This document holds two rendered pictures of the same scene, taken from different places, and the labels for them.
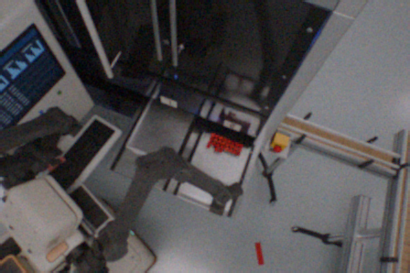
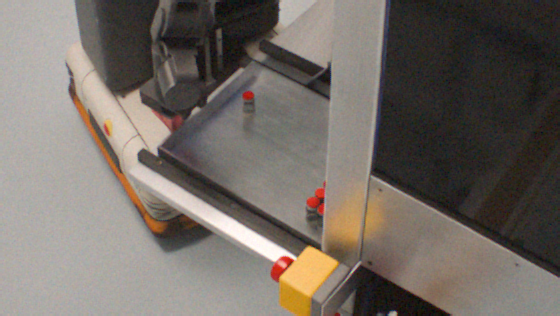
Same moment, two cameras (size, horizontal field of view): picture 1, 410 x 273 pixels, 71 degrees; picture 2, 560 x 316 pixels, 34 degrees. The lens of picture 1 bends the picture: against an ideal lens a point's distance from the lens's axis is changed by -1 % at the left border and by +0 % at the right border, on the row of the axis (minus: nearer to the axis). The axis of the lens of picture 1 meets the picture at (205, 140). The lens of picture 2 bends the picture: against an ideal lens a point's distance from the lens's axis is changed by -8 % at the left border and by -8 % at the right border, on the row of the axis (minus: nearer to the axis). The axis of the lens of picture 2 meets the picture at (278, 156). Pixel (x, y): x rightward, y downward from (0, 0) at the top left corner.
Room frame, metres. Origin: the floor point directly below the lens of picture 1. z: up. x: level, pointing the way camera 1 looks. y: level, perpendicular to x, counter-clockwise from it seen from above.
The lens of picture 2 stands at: (0.88, -1.08, 2.11)
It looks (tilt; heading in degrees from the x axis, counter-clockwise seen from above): 48 degrees down; 115
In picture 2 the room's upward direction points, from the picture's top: straight up
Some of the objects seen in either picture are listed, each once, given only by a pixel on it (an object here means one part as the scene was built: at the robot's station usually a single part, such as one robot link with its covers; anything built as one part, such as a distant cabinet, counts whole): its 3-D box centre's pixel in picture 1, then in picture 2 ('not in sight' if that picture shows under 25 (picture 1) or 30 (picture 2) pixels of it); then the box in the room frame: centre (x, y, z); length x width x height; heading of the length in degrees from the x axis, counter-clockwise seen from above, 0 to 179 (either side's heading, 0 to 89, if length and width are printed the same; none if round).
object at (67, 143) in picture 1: (77, 150); not in sight; (0.43, 0.68, 0.79); 0.45 x 0.28 x 0.03; 158
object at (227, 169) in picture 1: (215, 169); (286, 152); (0.44, -0.08, 0.90); 0.34 x 0.26 x 0.04; 168
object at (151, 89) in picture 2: (220, 202); (172, 83); (0.25, -0.11, 1.01); 0.10 x 0.07 x 0.07; 169
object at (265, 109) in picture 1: (275, 92); not in sight; (0.61, -0.23, 1.40); 0.04 x 0.01 x 0.80; 78
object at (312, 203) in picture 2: (223, 149); (341, 180); (0.54, -0.10, 0.90); 0.18 x 0.02 x 0.05; 78
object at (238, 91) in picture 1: (231, 55); not in sight; (0.66, -0.04, 1.51); 0.43 x 0.01 x 0.59; 78
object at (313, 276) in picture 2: (280, 140); (313, 286); (0.61, -0.37, 1.00); 0.08 x 0.07 x 0.07; 168
